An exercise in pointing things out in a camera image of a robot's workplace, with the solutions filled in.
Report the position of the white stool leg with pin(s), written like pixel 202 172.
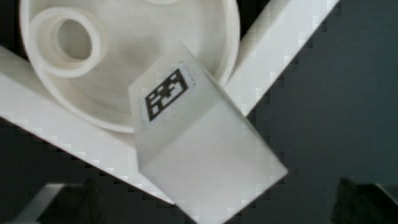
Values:
pixel 205 158

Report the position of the white U-shaped fence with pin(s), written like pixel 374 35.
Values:
pixel 274 40

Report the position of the white round stool seat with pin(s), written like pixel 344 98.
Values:
pixel 95 40

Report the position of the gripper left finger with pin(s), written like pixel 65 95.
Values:
pixel 38 204

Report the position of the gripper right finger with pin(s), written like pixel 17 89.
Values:
pixel 388 195

